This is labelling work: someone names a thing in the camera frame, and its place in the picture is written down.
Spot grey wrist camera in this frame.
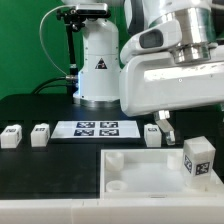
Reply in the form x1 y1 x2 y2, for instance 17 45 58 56
120 19 182 64

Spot black base cables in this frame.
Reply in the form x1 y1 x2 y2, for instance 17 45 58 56
31 75 79 95

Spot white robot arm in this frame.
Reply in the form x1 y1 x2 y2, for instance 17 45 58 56
62 0 224 145

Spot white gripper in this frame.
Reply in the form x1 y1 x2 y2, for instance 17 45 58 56
119 49 224 145

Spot white square table top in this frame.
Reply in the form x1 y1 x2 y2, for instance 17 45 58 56
100 149 224 199

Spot white L-shaped obstacle wall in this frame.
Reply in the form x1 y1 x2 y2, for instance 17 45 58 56
0 198 224 224

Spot camera on black stand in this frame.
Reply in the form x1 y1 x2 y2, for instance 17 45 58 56
55 3 112 96

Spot grey camera cable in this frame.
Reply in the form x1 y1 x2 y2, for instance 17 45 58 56
38 4 76 77

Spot white fiducial marker plate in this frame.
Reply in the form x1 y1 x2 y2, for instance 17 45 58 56
51 120 140 139

